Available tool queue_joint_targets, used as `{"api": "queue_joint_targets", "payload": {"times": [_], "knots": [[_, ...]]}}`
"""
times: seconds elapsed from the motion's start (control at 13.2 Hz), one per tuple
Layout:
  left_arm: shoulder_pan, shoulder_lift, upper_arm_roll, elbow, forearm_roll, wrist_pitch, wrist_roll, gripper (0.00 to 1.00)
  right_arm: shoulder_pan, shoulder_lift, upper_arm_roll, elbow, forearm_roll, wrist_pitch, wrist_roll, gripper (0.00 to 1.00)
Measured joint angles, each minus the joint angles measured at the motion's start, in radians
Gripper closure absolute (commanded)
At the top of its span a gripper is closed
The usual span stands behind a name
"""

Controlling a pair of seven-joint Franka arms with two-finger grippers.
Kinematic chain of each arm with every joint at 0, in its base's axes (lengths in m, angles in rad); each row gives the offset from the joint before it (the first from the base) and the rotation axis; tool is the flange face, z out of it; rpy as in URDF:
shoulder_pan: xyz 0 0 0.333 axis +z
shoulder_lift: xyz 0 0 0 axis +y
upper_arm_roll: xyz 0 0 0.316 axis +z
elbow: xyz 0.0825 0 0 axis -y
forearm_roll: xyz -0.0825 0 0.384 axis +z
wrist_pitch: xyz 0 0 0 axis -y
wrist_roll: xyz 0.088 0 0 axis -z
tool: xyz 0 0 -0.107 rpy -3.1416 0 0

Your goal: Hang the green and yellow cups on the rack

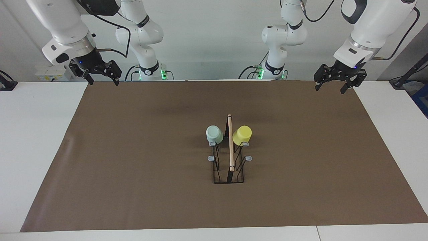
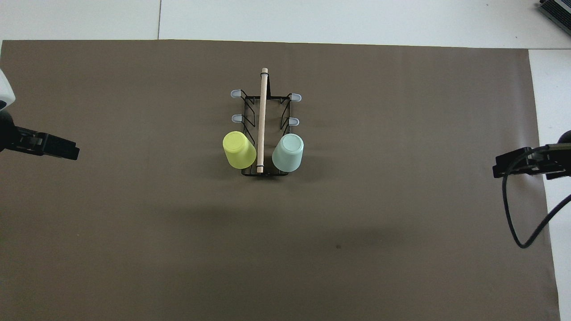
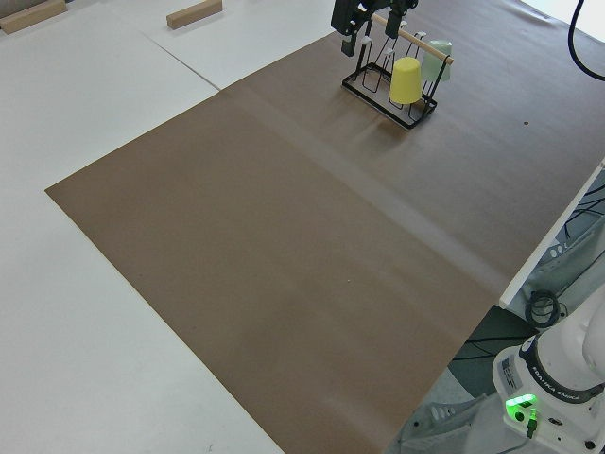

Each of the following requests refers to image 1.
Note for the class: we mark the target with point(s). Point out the black stand pole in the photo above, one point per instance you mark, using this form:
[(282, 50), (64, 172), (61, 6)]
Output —
[(409, 72)]

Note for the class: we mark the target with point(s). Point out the blue box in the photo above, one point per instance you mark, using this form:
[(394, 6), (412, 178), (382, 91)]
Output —
[(422, 98)]

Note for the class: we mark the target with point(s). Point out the white wall power box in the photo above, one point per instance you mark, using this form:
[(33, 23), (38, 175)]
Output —
[(46, 74)]

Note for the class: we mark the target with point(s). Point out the black table clamp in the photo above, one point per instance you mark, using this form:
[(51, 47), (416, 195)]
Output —
[(6, 85)]

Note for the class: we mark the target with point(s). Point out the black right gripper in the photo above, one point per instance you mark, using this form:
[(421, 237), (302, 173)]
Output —
[(93, 65)]

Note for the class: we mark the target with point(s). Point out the brown table mat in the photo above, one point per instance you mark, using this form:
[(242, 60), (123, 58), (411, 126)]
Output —
[(150, 187)]

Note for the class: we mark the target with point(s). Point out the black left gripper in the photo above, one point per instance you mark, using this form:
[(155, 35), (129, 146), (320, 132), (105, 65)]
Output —
[(341, 72)]

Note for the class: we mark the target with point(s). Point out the light green plastic cup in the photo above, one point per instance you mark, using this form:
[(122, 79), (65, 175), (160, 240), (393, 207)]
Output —
[(214, 135)]

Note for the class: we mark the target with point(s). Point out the yellow plastic cup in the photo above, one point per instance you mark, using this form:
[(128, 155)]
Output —
[(242, 135)]

